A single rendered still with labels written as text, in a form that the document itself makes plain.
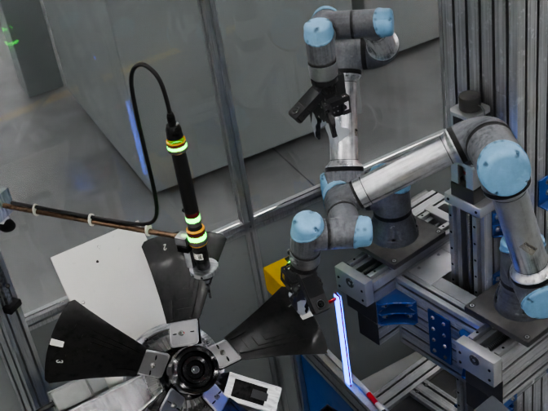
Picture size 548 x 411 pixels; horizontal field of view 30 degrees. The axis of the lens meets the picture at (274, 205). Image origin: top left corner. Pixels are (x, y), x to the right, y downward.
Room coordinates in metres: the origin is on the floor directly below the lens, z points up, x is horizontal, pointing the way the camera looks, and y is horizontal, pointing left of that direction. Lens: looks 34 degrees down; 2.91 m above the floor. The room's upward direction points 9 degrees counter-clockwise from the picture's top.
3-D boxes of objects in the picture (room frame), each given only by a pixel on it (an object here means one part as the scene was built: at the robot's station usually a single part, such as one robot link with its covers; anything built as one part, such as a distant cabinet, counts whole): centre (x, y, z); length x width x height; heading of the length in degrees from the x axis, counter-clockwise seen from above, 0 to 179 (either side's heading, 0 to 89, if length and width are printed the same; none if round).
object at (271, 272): (2.34, -0.02, 1.02); 0.16 x 0.10 x 0.11; 25
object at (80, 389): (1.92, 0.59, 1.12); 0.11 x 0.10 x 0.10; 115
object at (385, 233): (2.49, -0.35, 1.09); 0.15 x 0.15 x 0.10
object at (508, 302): (2.08, -0.63, 1.09); 0.15 x 0.15 x 0.10
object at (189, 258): (1.92, 0.20, 1.50); 0.09 x 0.07 x 0.10; 60
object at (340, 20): (2.46, -0.22, 1.78); 0.11 x 0.11 x 0.08; 76
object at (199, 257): (1.92, 0.19, 1.66); 0.04 x 0.04 x 0.46
